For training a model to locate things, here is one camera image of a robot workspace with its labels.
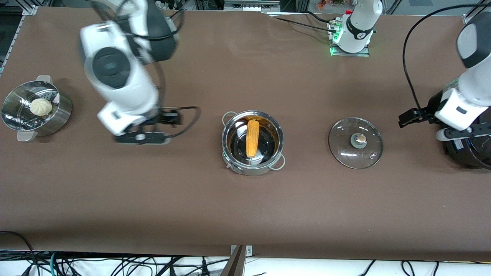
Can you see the right gripper black plate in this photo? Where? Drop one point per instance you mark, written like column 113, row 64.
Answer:
column 164, row 117

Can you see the left gripper black plate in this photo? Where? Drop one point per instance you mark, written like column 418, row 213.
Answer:
column 429, row 113

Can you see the glass pot lid with knob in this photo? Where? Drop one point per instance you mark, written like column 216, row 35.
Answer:
column 345, row 145

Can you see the yellow corn cob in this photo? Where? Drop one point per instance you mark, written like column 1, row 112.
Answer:
column 252, row 138

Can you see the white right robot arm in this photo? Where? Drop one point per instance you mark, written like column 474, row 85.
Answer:
column 126, row 88

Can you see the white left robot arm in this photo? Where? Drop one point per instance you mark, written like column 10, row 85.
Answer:
column 360, row 23

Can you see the steel steamer pot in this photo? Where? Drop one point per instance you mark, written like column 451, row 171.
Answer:
column 57, row 119

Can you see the black rice cooker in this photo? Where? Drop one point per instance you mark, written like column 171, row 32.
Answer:
column 468, row 153

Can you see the white steamed bun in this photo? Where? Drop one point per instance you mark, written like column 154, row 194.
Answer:
column 40, row 107

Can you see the brown table mat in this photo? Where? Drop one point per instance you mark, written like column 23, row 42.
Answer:
column 245, row 211

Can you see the grey equipment box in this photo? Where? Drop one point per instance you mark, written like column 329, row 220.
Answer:
column 251, row 4

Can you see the colourful background items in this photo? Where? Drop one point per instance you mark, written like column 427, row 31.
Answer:
column 332, row 4

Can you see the white flat strip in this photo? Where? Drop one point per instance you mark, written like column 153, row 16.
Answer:
column 284, row 14

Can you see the aluminium corner bracket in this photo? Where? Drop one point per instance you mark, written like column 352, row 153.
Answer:
column 465, row 20
column 30, row 10

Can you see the metal table edge bracket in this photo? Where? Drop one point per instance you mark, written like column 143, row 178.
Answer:
column 249, row 251

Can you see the grey-brown support post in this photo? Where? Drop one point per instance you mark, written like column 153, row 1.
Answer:
column 236, row 266

